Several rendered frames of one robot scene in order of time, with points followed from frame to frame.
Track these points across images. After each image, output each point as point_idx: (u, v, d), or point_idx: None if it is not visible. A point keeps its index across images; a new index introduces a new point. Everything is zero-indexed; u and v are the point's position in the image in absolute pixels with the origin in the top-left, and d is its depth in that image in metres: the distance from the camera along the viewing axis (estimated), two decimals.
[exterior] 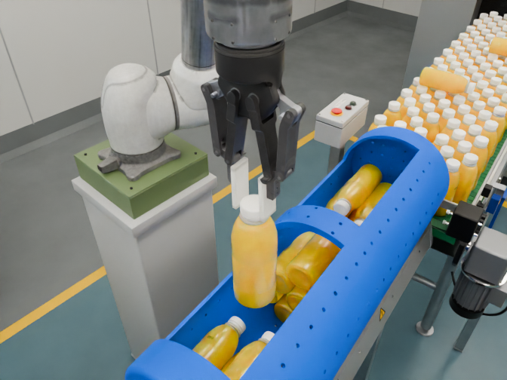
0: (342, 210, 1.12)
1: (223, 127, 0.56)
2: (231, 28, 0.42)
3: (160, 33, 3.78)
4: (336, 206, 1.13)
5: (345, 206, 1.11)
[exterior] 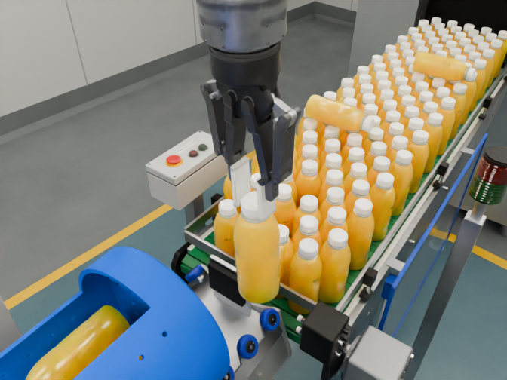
0: None
1: (223, 127, 0.56)
2: (222, 32, 0.42)
3: (85, 39, 3.37)
4: None
5: None
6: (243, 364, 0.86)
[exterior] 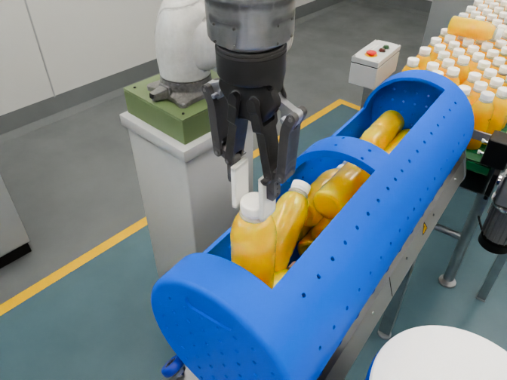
0: None
1: (224, 127, 0.56)
2: (233, 32, 0.42)
3: None
4: None
5: None
6: None
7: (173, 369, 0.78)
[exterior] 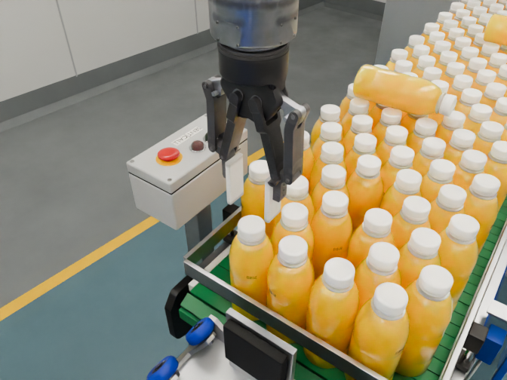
0: None
1: (220, 124, 0.56)
2: (237, 31, 0.42)
3: (74, 24, 3.01)
4: None
5: None
6: None
7: None
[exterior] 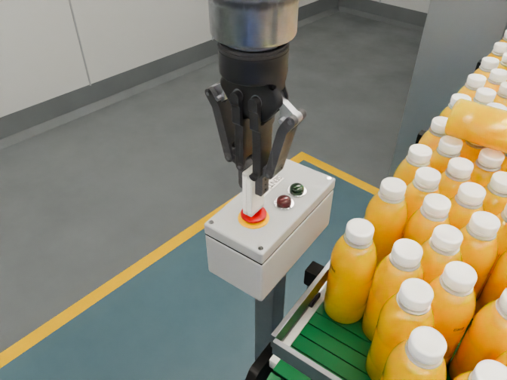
0: None
1: (275, 148, 0.53)
2: None
3: (88, 32, 2.90)
4: None
5: None
6: None
7: None
